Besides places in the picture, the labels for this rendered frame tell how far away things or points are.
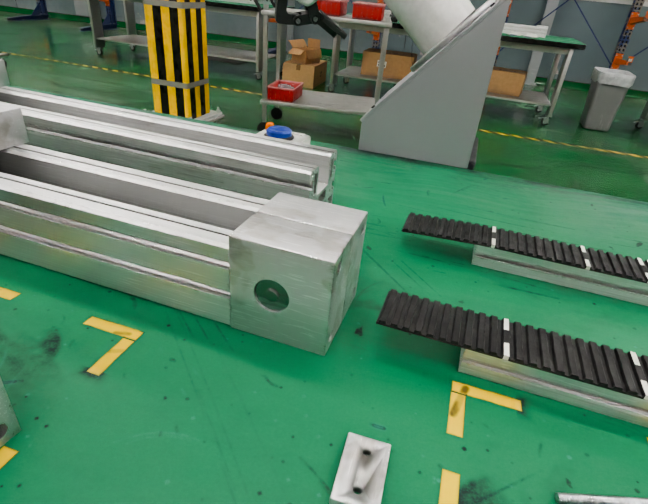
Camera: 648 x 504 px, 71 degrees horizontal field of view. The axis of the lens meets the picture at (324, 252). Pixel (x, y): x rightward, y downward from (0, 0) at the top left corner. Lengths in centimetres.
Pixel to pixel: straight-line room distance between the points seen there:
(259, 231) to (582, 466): 29
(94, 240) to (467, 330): 34
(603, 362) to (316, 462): 24
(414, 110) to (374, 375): 59
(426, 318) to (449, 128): 53
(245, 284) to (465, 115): 59
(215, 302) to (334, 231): 12
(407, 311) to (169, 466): 22
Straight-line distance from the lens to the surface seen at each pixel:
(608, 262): 60
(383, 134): 89
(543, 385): 42
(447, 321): 40
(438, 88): 87
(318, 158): 60
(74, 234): 48
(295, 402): 36
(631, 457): 42
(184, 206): 48
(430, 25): 95
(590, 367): 42
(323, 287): 35
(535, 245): 58
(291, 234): 37
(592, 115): 550
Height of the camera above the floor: 105
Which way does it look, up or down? 31 degrees down
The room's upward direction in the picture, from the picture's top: 6 degrees clockwise
